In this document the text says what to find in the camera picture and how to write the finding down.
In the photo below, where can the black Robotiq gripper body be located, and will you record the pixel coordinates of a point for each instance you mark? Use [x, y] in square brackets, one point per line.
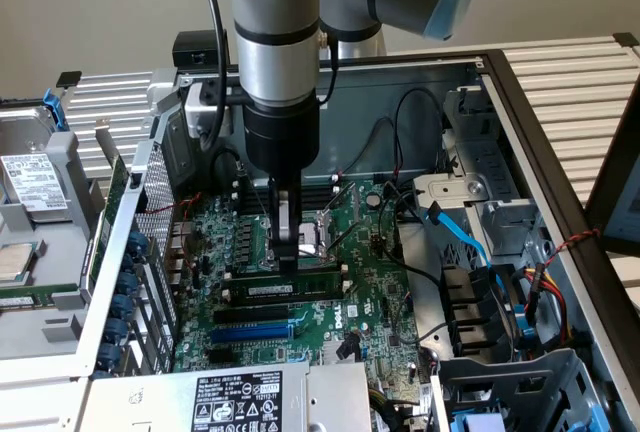
[282, 137]

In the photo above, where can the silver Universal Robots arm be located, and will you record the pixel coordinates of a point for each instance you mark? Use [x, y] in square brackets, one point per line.
[275, 2]

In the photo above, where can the green RAM module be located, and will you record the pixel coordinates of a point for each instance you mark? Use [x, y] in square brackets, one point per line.
[344, 268]

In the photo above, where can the black RAM slot white latches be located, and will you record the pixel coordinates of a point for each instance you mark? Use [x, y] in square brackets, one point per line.
[315, 196]
[226, 295]
[315, 184]

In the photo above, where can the thin metal locking lever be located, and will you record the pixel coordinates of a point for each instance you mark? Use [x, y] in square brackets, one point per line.
[241, 168]
[309, 253]
[345, 237]

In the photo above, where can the CPU socket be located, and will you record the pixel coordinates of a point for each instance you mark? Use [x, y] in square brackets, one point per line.
[312, 237]

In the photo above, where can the long black expansion slot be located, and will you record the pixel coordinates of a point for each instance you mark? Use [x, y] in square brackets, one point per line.
[250, 314]

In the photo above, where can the green Dell motherboard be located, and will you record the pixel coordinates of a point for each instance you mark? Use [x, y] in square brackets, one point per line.
[370, 262]

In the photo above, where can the blue expansion slot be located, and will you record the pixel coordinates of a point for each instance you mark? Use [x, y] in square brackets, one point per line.
[250, 333]

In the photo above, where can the small silver heatsink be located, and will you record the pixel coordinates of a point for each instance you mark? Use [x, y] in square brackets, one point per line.
[332, 352]

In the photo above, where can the silver coin battery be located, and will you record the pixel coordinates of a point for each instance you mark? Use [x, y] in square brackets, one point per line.
[373, 199]

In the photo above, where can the open grey PC case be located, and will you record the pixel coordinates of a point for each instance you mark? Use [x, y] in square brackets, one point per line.
[375, 87]

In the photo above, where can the silver rear port stack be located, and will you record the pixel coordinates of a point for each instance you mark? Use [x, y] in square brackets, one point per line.
[179, 247]

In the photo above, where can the short black expansion slot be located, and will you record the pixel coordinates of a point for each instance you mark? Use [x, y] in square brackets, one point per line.
[220, 357]

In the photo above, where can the black box device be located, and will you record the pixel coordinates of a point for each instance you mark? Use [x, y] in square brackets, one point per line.
[195, 44]

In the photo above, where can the blue card retention knob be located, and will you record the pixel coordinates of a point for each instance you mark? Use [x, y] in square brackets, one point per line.
[107, 353]
[116, 328]
[121, 305]
[127, 282]
[137, 243]

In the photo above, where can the green graphics card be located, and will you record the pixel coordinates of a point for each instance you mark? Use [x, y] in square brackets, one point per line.
[116, 187]

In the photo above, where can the silver disk bay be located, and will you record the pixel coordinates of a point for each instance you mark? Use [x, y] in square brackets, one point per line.
[450, 187]

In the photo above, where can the black fan shroud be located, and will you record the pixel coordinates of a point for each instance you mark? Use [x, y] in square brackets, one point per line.
[465, 312]

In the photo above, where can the silver power supply with label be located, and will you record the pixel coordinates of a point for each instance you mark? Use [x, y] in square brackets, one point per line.
[150, 402]

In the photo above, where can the grey parts rack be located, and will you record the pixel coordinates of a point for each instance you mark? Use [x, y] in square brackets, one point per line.
[65, 152]

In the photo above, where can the blue disk caddy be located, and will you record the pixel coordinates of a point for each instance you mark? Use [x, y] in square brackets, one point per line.
[52, 107]

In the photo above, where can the blue plastic latch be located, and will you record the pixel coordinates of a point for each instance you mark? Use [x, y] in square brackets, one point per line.
[525, 327]

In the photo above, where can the silver hard disk with label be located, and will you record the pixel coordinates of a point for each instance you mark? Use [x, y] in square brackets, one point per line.
[30, 187]

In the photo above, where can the grey perforated disk bay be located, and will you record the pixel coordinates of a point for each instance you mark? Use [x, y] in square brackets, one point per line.
[525, 377]

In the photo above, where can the silver CPU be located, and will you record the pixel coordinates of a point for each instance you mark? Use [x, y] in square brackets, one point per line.
[15, 262]

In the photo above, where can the black framed monitor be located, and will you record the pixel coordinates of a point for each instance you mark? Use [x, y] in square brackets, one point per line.
[625, 202]

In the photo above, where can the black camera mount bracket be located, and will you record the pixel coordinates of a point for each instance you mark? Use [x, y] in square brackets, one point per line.
[207, 92]

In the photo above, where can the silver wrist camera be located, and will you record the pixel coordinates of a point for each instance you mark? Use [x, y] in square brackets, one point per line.
[195, 112]

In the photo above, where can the blue plastic drive rail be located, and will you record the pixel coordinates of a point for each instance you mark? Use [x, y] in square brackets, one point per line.
[475, 424]

